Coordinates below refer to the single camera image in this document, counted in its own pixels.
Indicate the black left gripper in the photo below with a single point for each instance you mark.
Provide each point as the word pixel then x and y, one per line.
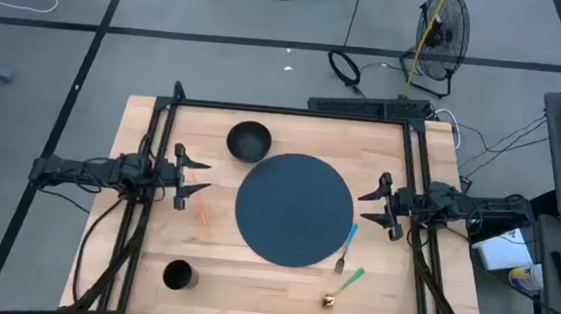
pixel 166 173

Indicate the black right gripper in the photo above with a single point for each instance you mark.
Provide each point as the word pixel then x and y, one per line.
pixel 407 202

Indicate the orange straw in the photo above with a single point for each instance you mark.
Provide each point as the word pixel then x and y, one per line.
pixel 200 206

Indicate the black bowl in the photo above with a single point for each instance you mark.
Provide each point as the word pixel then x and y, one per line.
pixel 249 142

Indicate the black cup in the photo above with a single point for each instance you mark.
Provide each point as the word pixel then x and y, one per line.
pixel 180 275

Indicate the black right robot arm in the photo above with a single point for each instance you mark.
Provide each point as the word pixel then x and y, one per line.
pixel 487 206

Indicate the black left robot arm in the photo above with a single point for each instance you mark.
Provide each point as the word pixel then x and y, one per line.
pixel 84 169

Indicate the round dark woven placemat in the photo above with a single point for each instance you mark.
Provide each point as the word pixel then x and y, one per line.
pixel 294 210

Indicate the black perforated box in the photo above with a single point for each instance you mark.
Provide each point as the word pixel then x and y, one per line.
pixel 365 106

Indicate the white box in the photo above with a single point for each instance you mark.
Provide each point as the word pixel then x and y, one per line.
pixel 501 249

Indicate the white wipes canister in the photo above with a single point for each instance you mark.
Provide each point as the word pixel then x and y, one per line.
pixel 527 278

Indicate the black floor fan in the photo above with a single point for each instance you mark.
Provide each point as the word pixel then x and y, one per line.
pixel 443 37

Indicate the black metal table frame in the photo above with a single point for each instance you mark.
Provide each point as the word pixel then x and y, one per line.
pixel 284 110

